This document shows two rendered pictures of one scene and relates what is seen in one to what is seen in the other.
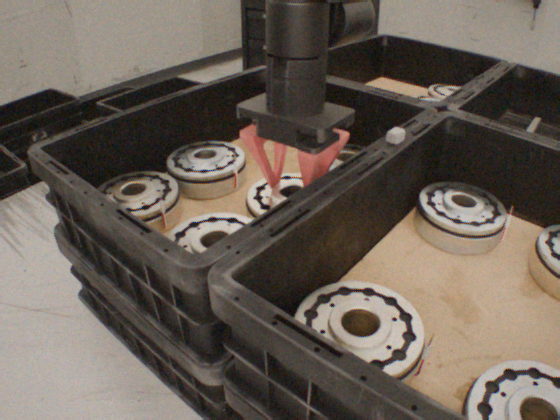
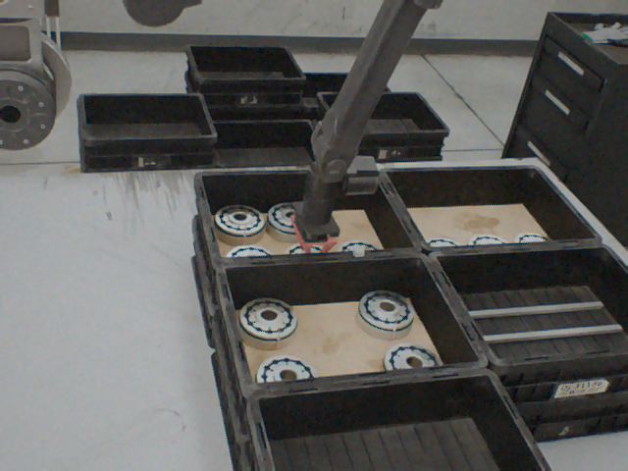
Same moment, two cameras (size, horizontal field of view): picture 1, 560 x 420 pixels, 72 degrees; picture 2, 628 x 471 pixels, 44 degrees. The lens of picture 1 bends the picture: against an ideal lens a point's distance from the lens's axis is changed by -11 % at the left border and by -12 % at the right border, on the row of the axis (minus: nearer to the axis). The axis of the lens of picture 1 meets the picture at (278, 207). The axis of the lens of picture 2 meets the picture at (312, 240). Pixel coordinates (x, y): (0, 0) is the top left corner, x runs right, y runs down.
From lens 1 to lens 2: 1.10 m
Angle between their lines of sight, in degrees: 24
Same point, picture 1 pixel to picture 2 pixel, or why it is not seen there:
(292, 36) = (310, 187)
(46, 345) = (159, 274)
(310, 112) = (314, 223)
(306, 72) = (314, 204)
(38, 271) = (178, 233)
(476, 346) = (314, 359)
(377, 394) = (227, 313)
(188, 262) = (217, 257)
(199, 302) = not seen: hidden behind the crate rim
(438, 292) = (328, 335)
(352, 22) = (353, 187)
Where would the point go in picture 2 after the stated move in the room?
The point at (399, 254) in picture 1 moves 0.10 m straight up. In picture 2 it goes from (334, 313) to (342, 271)
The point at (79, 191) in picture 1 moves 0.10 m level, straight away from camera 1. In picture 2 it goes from (203, 211) to (213, 183)
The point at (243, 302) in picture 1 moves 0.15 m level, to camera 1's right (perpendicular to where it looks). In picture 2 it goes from (220, 277) to (290, 317)
